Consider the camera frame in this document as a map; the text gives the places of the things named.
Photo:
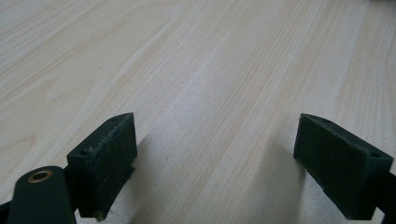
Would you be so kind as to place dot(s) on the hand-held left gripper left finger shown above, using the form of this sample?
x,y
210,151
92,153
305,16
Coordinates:
x,y
102,165

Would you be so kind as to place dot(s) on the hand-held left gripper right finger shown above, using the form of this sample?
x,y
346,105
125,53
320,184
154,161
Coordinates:
x,y
337,165

